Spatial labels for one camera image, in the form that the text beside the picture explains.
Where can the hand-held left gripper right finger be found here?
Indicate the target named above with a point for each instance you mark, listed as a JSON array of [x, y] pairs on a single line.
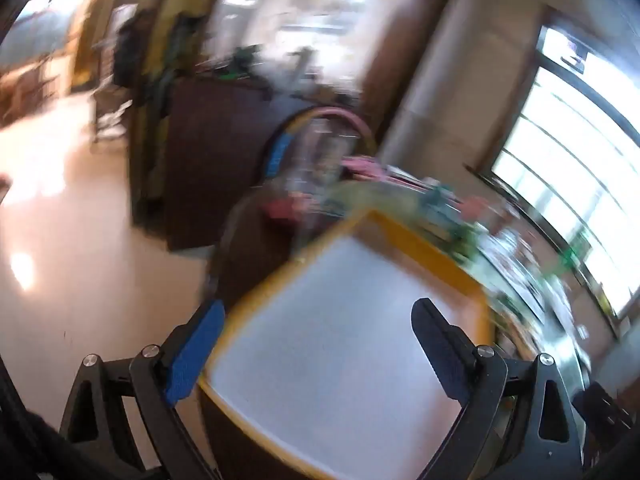
[[440, 355]]

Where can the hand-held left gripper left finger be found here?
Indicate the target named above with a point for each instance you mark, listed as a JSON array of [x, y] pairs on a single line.
[[195, 350]]

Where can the yellow cardboard box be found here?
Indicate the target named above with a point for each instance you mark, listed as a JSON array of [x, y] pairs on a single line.
[[340, 310]]

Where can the dark wooden cabinet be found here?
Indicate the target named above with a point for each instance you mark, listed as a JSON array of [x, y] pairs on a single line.
[[210, 160]]

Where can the pink cloth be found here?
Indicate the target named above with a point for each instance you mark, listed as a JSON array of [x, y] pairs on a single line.
[[365, 165]]

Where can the tall clear glass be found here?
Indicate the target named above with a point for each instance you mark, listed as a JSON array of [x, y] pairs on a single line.
[[320, 170]]

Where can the large window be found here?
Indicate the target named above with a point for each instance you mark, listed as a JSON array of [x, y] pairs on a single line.
[[560, 160]]

